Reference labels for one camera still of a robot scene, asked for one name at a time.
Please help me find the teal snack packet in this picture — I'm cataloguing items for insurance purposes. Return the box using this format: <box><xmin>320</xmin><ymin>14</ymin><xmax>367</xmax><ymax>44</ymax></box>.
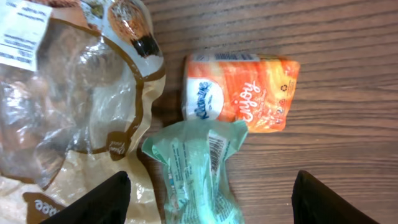
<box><xmin>142</xmin><ymin>119</ymin><xmax>248</xmax><ymax>224</ymax></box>

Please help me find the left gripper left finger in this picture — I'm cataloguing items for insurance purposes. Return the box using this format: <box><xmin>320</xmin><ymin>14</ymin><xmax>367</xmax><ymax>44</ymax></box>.
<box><xmin>41</xmin><ymin>171</ymin><xmax>131</xmax><ymax>224</ymax></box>

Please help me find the orange tissue pack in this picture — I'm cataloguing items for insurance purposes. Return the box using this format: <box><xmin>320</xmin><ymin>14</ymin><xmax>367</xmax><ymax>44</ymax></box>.
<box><xmin>182</xmin><ymin>53</ymin><xmax>300</xmax><ymax>133</ymax></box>

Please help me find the beige dried mushroom bag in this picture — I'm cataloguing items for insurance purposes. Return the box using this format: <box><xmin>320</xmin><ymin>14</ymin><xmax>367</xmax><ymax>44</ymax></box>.
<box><xmin>1</xmin><ymin>0</ymin><xmax>165</xmax><ymax>223</ymax></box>

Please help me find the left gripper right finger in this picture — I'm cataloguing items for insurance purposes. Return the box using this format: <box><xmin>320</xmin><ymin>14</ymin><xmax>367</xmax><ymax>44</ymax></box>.
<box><xmin>291</xmin><ymin>170</ymin><xmax>377</xmax><ymax>224</ymax></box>

